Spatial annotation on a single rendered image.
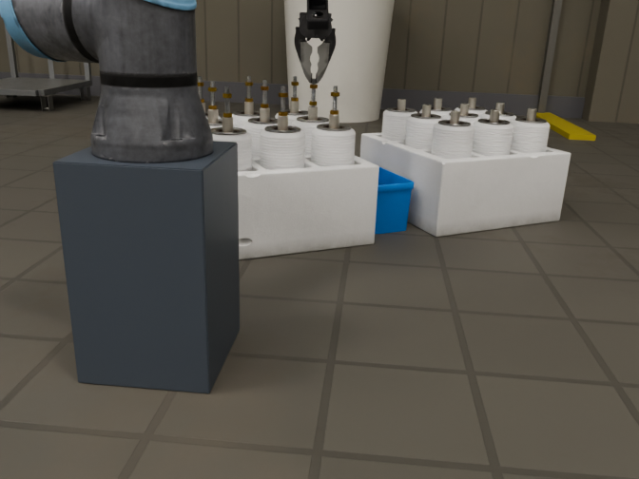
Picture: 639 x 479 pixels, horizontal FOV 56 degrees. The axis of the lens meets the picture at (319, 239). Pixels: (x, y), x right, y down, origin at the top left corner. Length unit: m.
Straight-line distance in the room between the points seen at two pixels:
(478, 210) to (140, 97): 0.95
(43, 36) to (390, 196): 0.84
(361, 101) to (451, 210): 1.76
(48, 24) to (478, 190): 1.00
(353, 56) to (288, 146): 1.86
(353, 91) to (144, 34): 2.41
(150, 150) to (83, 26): 0.16
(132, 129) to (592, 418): 0.67
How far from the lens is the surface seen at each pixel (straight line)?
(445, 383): 0.87
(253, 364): 0.89
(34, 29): 0.86
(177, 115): 0.76
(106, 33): 0.77
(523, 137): 1.60
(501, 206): 1.54
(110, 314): 0.81
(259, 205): 1.22
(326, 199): 1.27
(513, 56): 3.80
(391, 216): 1.44
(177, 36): 0.76
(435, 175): 1.42
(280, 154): 1.25
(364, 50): 3.10
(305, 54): 1.41
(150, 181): 0.73
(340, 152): 1.30
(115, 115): 0.76
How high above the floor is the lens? 0.46
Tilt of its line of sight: 19 degrees down
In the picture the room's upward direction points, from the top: 2 degrees clockwise
